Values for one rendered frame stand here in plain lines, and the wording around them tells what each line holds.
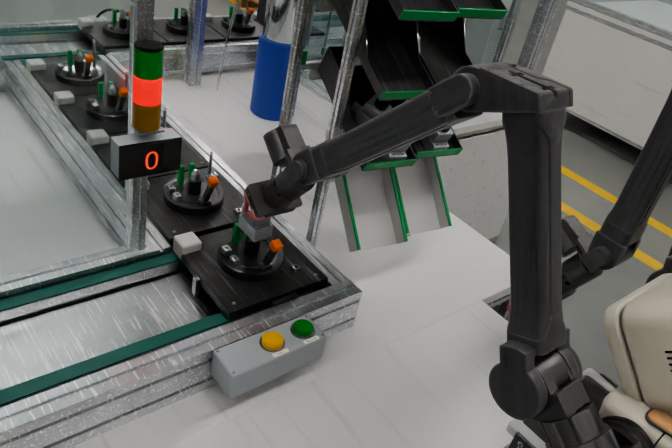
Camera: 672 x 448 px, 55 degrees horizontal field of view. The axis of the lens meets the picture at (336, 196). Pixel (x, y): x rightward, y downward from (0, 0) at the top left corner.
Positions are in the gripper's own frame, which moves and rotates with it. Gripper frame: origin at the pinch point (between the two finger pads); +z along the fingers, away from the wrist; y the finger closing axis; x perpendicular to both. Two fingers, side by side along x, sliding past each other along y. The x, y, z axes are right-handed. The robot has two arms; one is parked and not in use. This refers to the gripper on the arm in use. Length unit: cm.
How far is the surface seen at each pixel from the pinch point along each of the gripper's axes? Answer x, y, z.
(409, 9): -22.7, -24.3, -36.4
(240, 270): 10.5, 5.3, 4.9
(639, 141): -5, -383, 124
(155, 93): -21.7, 18.8, -13.4
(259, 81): -54, -51, 59
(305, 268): 14.3, -9.1, 4.5
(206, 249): 3.2, 6.9, 13.5
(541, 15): -52, -163, 22
